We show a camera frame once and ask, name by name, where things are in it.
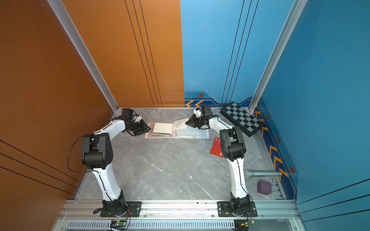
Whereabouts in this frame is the white card small text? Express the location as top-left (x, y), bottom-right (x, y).
top-left (172, 118), bottom-right (189, 131)

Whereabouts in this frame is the right circuit board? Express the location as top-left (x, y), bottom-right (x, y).
top-left (240, 218), bottom-right (255, 231)

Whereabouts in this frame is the red card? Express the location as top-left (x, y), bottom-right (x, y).
top-left (210, 137), bottom-right (224, 158)

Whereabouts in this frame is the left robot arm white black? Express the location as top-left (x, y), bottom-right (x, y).
top-left (82, 108), bottom-right (151, 217)

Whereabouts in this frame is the right aluminium corner post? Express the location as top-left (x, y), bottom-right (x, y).
top-left (249, 0), bottom-right (307, 114)

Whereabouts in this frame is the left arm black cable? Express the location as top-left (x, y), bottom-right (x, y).
top-left (67, 134), bottom-right (93, 174)

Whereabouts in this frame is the aluminium corner post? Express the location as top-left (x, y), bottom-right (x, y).
top-left (249, 0), bottom-right (307, 114)
top-left (47, 0), bottom-right (119, 112)

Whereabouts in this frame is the purple box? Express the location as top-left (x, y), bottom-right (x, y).
top-left (257, 180), bottom-right (272, 195)

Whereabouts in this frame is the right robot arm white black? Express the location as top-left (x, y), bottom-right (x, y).
top-left (186, 105), bottom-right (252, 216)

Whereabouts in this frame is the left aluminium corner post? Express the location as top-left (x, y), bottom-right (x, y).
top-left (47, 0), bottom-right (119, 112)

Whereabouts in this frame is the black white checkerboard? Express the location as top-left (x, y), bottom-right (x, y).
top-left (220, 102), bottom-right (263, 137)

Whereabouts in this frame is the aluminium front rail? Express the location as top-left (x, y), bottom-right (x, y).
top-left (58, 200), bottom-right (300, 220)

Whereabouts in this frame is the left circuit board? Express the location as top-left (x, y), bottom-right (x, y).
top-left (108, 220), bottom-right (128, 231)

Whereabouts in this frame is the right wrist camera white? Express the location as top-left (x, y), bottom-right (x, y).
top-left (193, 107), bottom-right (202, 118)

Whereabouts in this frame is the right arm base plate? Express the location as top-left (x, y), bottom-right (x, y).
top-left (216, 201), bottom-right (258, 218)

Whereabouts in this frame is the circuit board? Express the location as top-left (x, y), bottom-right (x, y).
top-left (240, 218), bottom-right (255, 231)
top-left (108, 220), bottom-right (128, 231)

